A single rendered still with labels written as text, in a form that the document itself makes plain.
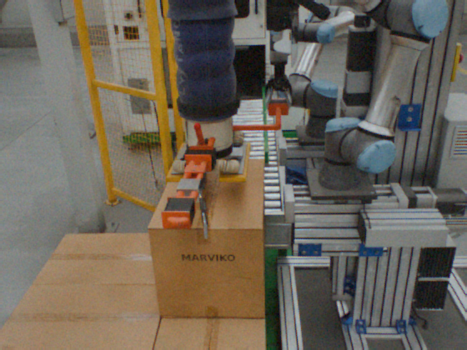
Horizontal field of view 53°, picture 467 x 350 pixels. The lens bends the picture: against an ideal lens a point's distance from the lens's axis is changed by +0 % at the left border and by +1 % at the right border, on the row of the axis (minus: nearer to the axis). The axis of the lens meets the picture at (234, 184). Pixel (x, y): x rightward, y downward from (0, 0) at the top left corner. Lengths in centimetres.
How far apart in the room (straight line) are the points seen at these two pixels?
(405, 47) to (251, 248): 80
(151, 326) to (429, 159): 122
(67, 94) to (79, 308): 148
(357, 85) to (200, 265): 88
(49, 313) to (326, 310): 126
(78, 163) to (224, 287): 173
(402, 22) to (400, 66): 12
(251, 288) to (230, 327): 17
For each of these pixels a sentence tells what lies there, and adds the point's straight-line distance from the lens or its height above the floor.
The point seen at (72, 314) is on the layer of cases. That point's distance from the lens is 198.
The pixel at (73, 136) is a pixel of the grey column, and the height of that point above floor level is 78.
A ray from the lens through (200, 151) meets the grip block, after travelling 154.
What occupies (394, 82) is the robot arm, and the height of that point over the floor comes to 142.
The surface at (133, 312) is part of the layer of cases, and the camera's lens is 191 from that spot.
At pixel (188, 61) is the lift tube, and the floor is 147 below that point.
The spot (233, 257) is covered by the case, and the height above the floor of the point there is 82.
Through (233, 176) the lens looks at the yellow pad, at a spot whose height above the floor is 107.
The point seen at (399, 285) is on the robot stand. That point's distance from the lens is 218.
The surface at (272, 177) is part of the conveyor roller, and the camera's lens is 286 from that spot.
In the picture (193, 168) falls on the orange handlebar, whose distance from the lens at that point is 142.
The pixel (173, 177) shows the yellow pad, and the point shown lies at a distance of 167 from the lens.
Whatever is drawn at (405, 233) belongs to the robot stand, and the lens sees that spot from 164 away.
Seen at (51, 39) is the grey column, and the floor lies 137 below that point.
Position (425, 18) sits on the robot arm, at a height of 160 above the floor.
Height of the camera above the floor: 178
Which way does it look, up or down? 27 degrees down
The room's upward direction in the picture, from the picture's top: 2 degrees counter-clockwise
